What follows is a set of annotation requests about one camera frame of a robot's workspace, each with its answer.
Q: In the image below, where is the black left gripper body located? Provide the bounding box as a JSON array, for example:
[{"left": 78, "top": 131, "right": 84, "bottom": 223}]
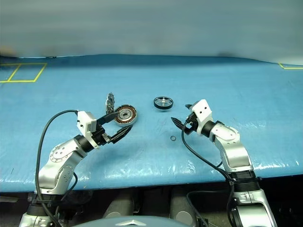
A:
[{"left": 91, "top": 124, "right": 114, "bottom": 147}]

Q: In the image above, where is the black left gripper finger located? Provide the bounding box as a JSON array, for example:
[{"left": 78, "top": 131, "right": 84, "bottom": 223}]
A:
[
  {"left": 108, "top": 125, "right": 134, "bottom": 144},
  {"left": 95, "top": 112, "right": 119, "bottom": 128}
]

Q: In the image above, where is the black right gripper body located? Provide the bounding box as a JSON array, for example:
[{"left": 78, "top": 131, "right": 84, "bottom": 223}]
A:
[{"left": 182, "top": 113, "right": 199, "bottom": 135}]

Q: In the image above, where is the silver toothed gear plate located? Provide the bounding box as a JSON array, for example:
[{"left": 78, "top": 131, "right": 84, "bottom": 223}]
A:
[{"left": 104, "top": 92, "right": 116, "bottom": 116}]

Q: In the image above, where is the copper wound motor stator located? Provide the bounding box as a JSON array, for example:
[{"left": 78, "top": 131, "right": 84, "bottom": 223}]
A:
[{"left": 112, "top": 104, "right": 139, "bottom": 128}]

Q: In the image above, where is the black rotor with silver spokes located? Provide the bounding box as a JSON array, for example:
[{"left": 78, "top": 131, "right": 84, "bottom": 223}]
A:
[{"left": 153, "top": 95, "right": 174, "bottom": 110}]

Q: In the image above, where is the blue plastic table cover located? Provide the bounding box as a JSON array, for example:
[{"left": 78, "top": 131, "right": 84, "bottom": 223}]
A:
[{"left": 0, "top": 54, "right": 303, "bottom": 193}]

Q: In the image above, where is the dark grey rounded shape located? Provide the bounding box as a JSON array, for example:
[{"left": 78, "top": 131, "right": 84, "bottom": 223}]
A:
[
  {"left": 169, "top": 189, "right": 197, "bottom": 226},
  {"left": 103, "top": 192, "right": 134, "bottom": 219}
]

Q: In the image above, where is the grey robot chest cover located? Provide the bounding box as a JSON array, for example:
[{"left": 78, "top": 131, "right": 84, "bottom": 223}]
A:
[{"left": 82, "top": 215, "right": 180, "bottom": 227}]

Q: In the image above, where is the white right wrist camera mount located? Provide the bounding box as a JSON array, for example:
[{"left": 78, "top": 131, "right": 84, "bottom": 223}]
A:
[{"left": 190, "top": 99, "right": 214, "bottom": 137}]

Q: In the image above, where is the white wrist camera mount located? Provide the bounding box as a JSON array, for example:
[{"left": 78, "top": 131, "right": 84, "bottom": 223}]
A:
[
  {"left": 190, "top": 99, "right": 214, "bottom": 137},
  {"left": 76, "top": 110, "right": 100, "bottom": 151}
]

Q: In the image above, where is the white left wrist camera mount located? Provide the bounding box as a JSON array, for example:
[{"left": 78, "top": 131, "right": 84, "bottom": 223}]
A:
[{"left": 76, "top": 110, "right": 100, "bottom": 151}]

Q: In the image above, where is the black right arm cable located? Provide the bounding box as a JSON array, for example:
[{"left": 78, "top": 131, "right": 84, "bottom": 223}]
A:
[{"left": 181, "top": 119, "right": 237, "bottom": 227}]

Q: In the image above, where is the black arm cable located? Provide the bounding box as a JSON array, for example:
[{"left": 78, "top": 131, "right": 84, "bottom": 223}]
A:
[
  {"left": 181, "top": 119, "right": 237, "bottom": 227},
  {"left": 35, "top": 109, "right": 80, "bottom": 227}
]

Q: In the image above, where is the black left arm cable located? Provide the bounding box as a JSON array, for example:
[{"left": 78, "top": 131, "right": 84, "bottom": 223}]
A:
[{"left": 35, "top": 109, "right": 80, "bottom": 227}]

